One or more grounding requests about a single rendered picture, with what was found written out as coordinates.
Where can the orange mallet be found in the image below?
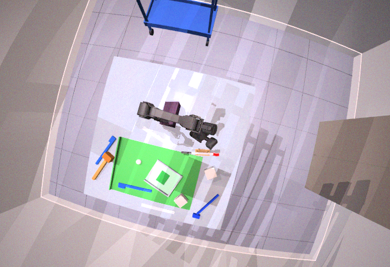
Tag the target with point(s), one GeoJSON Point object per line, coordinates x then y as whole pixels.
{"type": "Point", "coordinates": [108, 157]}

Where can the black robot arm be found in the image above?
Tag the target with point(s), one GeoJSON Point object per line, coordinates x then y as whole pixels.
{"type": "Point", "coordinates": [147, 110]}

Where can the green flat mat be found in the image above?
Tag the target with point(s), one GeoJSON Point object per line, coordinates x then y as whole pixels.
{"type": "Point", "coordinates": [127, 171]}

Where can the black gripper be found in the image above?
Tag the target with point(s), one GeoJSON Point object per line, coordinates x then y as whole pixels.
{"type": "Point", "coordinates": [211, 142]}

